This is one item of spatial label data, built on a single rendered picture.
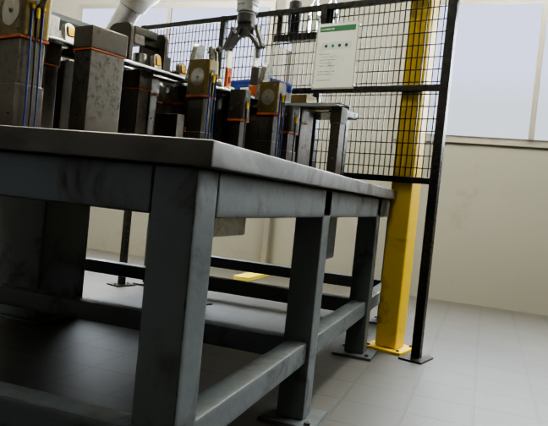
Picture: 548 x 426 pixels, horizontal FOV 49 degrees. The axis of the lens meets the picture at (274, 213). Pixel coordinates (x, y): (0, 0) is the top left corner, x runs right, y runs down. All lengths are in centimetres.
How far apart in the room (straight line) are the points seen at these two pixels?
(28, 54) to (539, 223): 361
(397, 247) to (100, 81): 151
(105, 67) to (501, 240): 330
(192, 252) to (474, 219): 364
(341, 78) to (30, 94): 165
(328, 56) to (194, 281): 209
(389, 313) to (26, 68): 181
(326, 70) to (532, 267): 224
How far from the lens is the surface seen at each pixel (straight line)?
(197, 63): 205
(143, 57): 238
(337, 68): 289
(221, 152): 92
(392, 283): 271
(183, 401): 102
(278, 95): 227
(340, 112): 235
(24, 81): 158
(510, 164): 449
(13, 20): 161
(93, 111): 172
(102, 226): 548
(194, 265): 96
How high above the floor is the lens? 63
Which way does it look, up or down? 2 degrees down
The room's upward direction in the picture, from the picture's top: 6 degrees clockwise
